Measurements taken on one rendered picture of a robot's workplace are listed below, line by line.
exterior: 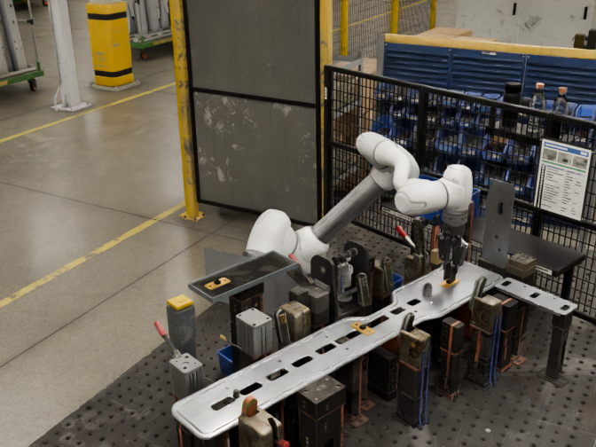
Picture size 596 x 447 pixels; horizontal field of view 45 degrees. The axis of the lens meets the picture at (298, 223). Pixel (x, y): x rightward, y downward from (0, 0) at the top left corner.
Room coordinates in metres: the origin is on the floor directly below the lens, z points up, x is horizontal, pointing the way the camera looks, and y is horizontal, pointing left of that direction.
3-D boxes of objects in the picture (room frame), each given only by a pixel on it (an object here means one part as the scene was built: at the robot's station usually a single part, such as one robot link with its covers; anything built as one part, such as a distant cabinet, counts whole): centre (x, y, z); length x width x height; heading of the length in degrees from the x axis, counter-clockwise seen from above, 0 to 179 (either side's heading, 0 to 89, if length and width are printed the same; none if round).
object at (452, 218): (2.39, -0.56, 1.28); 0.09 x 0.09 x 0.06
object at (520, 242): (2.82, -0.75, 1.02); 0.90 x 0.22 x 0.03; 42
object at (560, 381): (2.20, -0.93, 0.84); 0.11 x 0.06 x 0.29; 42
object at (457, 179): (2.38, -0.55, 1.39); 0.13 x 0.11 x 0.16; 116
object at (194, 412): (2.06, -0.20, 1.00); 1.38 x 0.22 x 0.02; 132
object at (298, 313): (2.09, 0.01, 0.89); 0.13 x 0.11 x 0.38; 42
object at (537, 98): (2.89, -0.98, 1.53); 0.06 x 0.06 x 0.20
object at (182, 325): (2.00, 0.38, 0.92); 0.08 x 0.08 x 0.44; 42
